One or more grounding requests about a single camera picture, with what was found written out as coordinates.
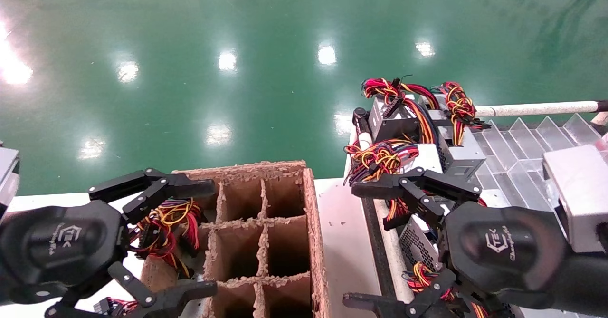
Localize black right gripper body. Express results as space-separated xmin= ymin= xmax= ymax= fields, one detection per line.
xmin=444 ymin=201 xmax=575 ymax=304

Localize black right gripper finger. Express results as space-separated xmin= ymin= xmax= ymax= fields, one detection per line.
xmin=351 ymin=167 xmax=482 ymax=229
xmin=343 ymin=268 xmax=516 ymax=318

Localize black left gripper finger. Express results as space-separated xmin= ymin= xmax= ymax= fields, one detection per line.
xmin=45 ymin=262 xmax=218 ymax=318
xmin=88 ymin=167 xmax=217 ymax=224

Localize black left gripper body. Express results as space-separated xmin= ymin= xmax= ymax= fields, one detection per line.
xmin=0 ymin=199 xmax=130 ymax=305

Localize silver power supply with cables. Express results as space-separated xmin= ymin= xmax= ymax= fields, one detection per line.
xmin=403 ymin=261 xmax=481 ymax=318

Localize dark grey power supply unit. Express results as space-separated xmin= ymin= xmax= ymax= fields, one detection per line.
xmin=362 ymin=77 xmax=440 ymax=144

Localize clear acrylic divider tray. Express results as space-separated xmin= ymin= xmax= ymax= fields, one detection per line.
xmin=468 ymin=113 xmax=603 ymax=214

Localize brown cardboard divider box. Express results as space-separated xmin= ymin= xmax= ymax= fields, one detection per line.
xmin=141 ymin=160 xmax=329 ymax=318

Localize white power supply tangled wires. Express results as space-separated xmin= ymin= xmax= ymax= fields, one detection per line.
xmin=344 ymin=139 xmax=446 ymax=231

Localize power supply with coloured wires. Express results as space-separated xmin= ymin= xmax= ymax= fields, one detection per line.
xmin=129 ymin=198 xmax=206 ymax=279
xmin=94 ymin=297 xmax=139 ymax=317

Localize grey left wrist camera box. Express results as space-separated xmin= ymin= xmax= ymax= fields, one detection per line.
xmin=0 ymin=144 xmax=20 ymax=214

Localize grey power supply with wires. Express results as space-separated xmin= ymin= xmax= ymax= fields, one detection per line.
xmin=420 ymin=81 xmax=492 ymax=146
xmin=439 ymin=128 xmax=486 ymax=180

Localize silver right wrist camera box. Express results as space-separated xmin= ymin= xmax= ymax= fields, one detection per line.
xmin=543 ymin=145 xmax=608 ymax=253

